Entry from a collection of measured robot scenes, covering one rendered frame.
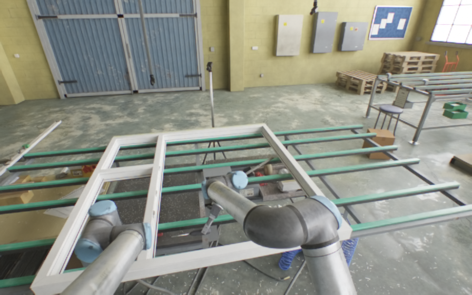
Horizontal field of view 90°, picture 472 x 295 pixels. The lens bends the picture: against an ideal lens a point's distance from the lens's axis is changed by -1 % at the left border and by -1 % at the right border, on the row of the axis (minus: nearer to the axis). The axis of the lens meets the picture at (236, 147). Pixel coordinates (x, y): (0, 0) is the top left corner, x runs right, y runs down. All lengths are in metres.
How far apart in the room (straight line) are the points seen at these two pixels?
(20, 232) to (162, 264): 1.26
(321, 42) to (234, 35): 2.67
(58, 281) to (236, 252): 0.77
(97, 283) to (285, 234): 0.44
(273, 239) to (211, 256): 0.57
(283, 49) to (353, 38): 2.23
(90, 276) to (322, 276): 0.57
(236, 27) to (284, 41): 1.51
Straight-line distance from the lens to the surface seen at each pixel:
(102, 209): 1.01
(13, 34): 8.43
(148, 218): 1.45
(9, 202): 2.53
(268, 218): 0.70
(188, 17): 7.24
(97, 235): 0.94
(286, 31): 7.66
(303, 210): 0.72
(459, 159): 4.72
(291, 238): 0.69
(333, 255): 0.77
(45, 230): 2.15
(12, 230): 2.30
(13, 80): 8.61
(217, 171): 1.87
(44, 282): 1.40
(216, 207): 1.28
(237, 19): 7.05
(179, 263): 1.23
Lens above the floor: 1.90
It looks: 28 degrees down
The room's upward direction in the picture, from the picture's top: straight up
